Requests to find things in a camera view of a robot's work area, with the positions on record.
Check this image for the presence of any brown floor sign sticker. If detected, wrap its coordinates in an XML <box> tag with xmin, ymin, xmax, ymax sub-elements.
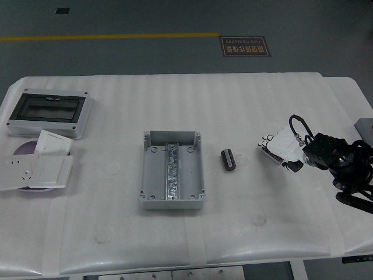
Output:
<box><xmin>220</xmin><ymin>36</ymin><xmax>272</xmax><ymax>58</ymax></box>

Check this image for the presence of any silver metal mounting rail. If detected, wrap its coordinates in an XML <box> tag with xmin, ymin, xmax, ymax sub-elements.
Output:
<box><xmin>164</xmin><ymin>142</ymin><xmax>181</xmax><ymax>201</ymax></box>

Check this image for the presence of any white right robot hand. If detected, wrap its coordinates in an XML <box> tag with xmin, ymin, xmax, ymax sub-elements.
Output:
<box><xmin>257</xmin><ymin>124</ymin><xmax>305</xmax><ymax>174</ymax></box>

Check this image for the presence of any white wall socket panel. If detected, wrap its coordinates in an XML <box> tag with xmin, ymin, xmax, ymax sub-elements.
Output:
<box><xmin>0</xmin><ymin>156</ymin><xmax>38</xmax><ymax>192</ymax></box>

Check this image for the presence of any grey distribution box dark window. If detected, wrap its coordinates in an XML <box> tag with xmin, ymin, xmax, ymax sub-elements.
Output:
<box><xmin>5</xmin><ymin>88</ymin><xmax>94</xmax><ymax>141</ymax></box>

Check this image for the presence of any white table leg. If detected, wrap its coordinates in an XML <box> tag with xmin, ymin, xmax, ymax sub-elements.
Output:
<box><xmin>289</xmin><ymin>260</ymin><xmax>309</xmax><ymax>280</ymax></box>

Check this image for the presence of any white tape strip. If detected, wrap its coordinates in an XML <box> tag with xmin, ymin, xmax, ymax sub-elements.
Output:
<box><xmin>41</xmin><ymin>201</ymin><xmax>66</xmax><ymax>277</ymax></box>

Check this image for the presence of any grey metal bracket plate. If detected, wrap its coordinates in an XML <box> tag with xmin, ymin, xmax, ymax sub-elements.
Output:
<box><xmin>82</xmin><ymin>265</ymin><xmax>245</xmax><ymax>280</ymax></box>

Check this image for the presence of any white wall switch panel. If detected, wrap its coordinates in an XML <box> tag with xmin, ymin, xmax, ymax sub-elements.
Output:
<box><xmin>35</xmin><ymin>129</ymin><xmax>73</xmax><ymax>155</ymax></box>
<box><xmin>29</xmin><ymin>155</ymin><xmax>74</xmax><ymax>188</ymax></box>

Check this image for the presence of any grey open junction box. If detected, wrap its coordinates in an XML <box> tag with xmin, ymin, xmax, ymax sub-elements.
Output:
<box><xmin>139</xmin><ymin>130</ymin><xmax>207</xmax><ymax>211</ymax></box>

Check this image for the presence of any black table frame bar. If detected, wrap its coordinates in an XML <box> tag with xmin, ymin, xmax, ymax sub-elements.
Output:
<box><xmin>342</xmin><ymin>255</ymin><xmax>373</xmax><ymax>264</ymax></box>

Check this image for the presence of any purple round plate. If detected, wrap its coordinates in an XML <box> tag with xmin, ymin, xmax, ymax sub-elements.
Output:
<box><xmin>13</xmin><ymin>139</ymin><xmax>72</xmax><ymax>194</ymax></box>

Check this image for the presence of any white foam table mat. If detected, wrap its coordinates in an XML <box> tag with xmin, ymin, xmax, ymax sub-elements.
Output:
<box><xmin>0</xmin><ymin>72</ymin><xmax>373</xmax><ymax>277</ymax></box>

